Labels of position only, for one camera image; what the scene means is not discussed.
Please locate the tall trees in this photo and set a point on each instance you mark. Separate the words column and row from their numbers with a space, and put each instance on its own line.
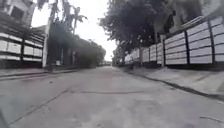
column 63, row 20

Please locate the white panel fence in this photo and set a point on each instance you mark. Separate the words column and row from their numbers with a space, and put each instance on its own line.
column 20, row 48
column 190, row 46

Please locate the grey concrete sidewalk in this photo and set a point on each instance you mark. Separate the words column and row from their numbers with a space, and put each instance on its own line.
column 26, row 72
column 190, row 80

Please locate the dark hedge row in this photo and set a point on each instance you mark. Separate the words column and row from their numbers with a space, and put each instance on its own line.
column 83, row 53

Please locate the grey concrete road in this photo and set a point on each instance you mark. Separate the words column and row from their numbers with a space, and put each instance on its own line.
column 100, row 100

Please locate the building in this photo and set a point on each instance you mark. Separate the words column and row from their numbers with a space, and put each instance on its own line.
column 16, row 11

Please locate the large dark tree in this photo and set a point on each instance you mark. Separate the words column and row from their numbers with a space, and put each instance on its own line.
column 133, row 23

